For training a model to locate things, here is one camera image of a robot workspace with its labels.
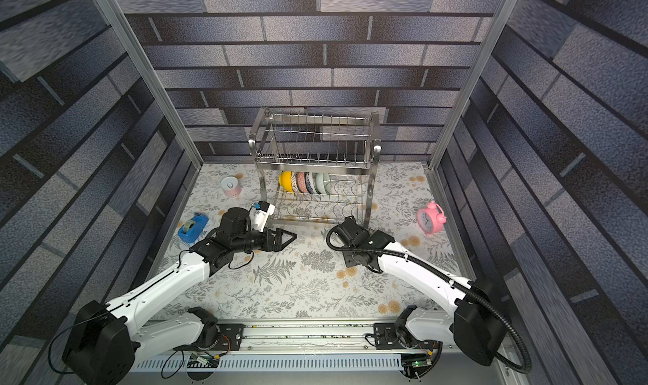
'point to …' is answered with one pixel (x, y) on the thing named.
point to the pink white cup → (231, 187)
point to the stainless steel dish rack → (316, 168)
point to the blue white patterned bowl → (308, 181)
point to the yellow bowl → (285, 181)
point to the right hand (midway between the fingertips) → (353, 250)
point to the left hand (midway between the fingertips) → (289, 235)
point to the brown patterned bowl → (300, 181)
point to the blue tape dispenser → (191, 229)
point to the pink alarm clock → (431, 219)
